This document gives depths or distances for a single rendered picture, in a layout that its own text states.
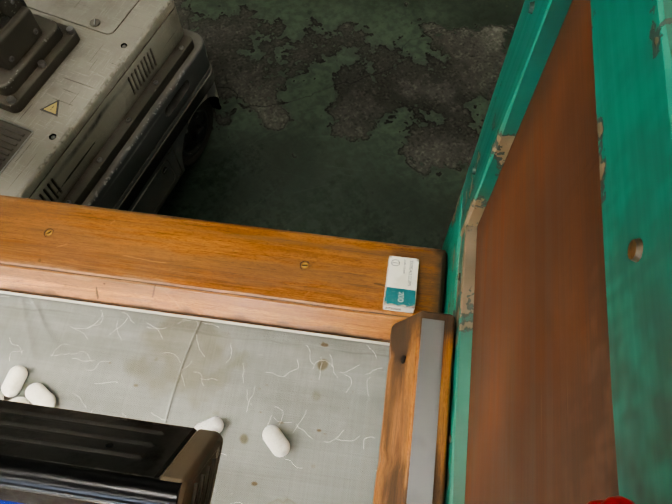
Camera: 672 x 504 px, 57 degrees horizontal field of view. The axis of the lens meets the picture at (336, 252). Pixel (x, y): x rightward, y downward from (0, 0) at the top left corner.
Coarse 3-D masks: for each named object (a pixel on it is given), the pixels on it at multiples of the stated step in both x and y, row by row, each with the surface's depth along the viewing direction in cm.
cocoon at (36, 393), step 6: (36, 384) 67; (42, 384) 68; (30, 390) 66; (36, 390) 66; (42, 390) 67; (48, 390) 67; (30, 396) 66; (36, 396) 66; (42, 396) 66; (48, 396) 66; (54, 396) 67; (36, 402) 66; (42, 402) 66; (48, 402) 66; (54, 402) 67
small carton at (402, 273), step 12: (396, 264) 70; (408, 264) 70; (396, 276) 70; (408, 276) 70; (396, 288) 69; (408, 288) 69; (384, 300) 68; (396, 300) 68; (408, 300) 68; (408, 312) 70
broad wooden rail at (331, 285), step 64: (0, 256) 73; (64, 256) 73; (128, 256) 73; (192, 256) 73; (256, 256) 73; (320, 256) 73; (384, 256) 73; (256, 320) 72; (320, 320) 71; (384, 320) 70
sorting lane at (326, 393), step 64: (0, 320) 72; (64, 320) 72; (128, 320) 72; (192, 320) 72; (0, 384) 69; (64, 384) 69; (128, 384) 69; (192, 384) 69; (256, 384) 69; (320, 384) 69; (384, 384) 69; (256, 448) 66; (320, 448) 66
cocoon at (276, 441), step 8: (264, 432) 65; (272, 432) 64; (280, 432) 65; (264, 440) 65; (272, 440) 64; (280, 440) 64; (272, 448) 64; (280, 448) 64; (288, 448) 64; (280, 456) 64
